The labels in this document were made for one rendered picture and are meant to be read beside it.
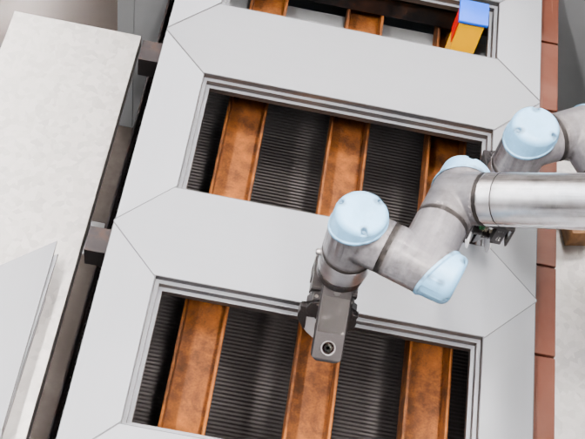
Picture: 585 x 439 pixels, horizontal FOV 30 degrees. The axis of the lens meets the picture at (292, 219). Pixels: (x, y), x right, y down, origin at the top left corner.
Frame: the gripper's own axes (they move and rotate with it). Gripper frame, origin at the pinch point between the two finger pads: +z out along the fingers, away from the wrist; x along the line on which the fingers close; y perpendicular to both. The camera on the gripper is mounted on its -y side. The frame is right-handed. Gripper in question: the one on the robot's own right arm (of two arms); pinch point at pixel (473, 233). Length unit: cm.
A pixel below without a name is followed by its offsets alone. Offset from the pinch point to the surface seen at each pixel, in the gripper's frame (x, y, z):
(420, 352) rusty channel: -4.2, 15.8, 18.1
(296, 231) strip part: -31.1, 5.7, 1.0
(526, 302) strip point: 10.2, 11.4, 1.2
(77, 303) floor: -78, -15, 86
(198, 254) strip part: -46.8, 13.9, 0.9
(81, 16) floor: -99, -107, 86
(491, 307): 4.1, 13.5, 1.1
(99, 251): -64, 13, 9
